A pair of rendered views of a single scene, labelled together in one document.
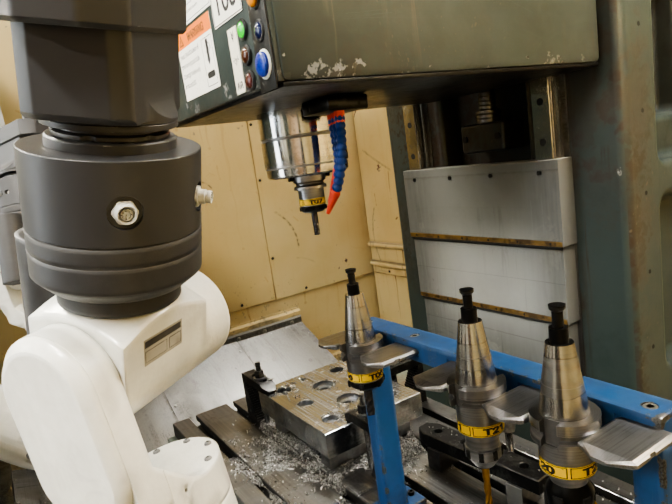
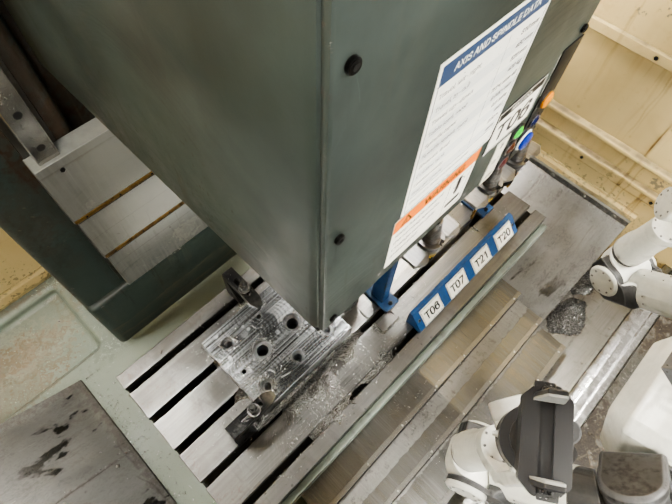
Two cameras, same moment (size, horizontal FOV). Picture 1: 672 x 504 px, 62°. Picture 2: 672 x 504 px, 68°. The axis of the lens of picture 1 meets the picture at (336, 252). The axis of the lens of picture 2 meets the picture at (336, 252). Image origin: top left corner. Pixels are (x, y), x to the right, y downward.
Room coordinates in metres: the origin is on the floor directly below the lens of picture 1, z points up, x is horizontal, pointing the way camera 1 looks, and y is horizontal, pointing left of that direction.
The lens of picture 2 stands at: (1.13, 0.47, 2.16)
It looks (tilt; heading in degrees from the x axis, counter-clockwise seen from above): 61 degrees down; 253
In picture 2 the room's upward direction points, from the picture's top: 4 degrees clockwise
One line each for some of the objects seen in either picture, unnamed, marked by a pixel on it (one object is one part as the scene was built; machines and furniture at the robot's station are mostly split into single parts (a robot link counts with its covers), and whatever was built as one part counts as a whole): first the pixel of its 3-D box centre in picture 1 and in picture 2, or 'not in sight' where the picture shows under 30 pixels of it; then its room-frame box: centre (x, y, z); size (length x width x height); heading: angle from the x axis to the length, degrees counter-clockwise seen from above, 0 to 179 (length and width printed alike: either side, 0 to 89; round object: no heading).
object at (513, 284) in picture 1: (485, 272); (170, 180); (1.32, -0.35, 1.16); 0.48 x 0.05 x 0.51; 31
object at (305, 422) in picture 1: (336, 402); (277, 338); (1.14, 0.04, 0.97); 0.29 x 0.23 x 0.05; 31
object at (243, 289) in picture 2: (396, 377); (244, 292); (1.20, -0.10, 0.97); 0.13 x 0.03 x 0.15; 121
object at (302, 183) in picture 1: (309, 182); not in sight; (1.09, 0.03, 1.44); 0.06 x 0.06 x 0.03
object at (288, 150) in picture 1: (303, 142); not in sight; (1.09, 0.03, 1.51); 0.16 x 0.16 x 0.12
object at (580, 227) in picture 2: not in sight; (440, 223); (0.53, -0.30, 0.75); 0.89 x 0.70 x 0.26; 121
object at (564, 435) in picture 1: (564, 422); (514, 158); (0.48, -0.19, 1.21); 0.06 x 0.06 x 0.03
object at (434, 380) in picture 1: (442, 377); (474, 196); (0.62, -0.10, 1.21); 0.07 x 0.05 x 0.01; 121
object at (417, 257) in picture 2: (340, 339); (413, 254); (0.81, 0.01, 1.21); 0.07 x 0.05 x 0.01; 121
